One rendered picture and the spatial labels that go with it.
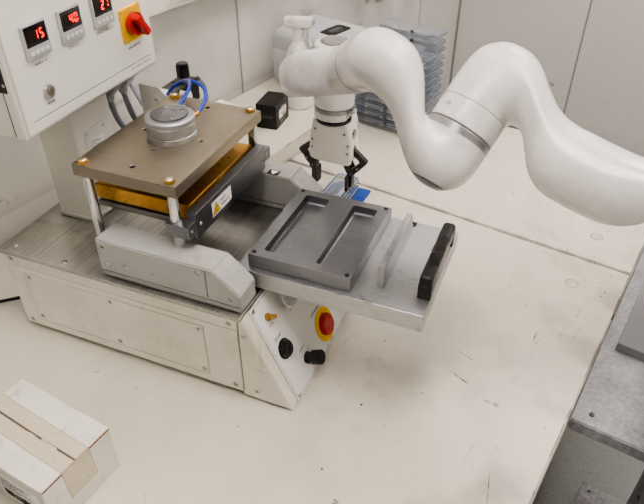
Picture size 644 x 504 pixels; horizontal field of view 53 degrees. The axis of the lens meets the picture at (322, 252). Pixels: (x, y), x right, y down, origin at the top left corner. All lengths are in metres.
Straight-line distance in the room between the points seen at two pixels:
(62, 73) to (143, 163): 0.18
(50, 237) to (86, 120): 0.21
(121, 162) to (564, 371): 0.80
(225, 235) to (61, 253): 0.27
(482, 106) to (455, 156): 0.08
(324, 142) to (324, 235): 0.42
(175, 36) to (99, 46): 0.67
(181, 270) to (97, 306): 0.22
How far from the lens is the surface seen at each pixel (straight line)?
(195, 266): 0.96
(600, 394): 1.19
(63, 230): 1.22
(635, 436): 1.15
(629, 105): 3.31
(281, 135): 1.73
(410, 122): 0.92
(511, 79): 0.93
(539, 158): 0.89
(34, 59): 1.01
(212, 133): 1.06
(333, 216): 1.05
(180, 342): 1.08
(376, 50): 0.95
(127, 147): 1.05
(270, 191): 1.17
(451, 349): 1.19
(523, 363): 1.19
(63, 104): 1.06
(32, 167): 1.56
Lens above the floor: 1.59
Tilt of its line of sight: 37 degrees down
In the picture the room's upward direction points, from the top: straight up
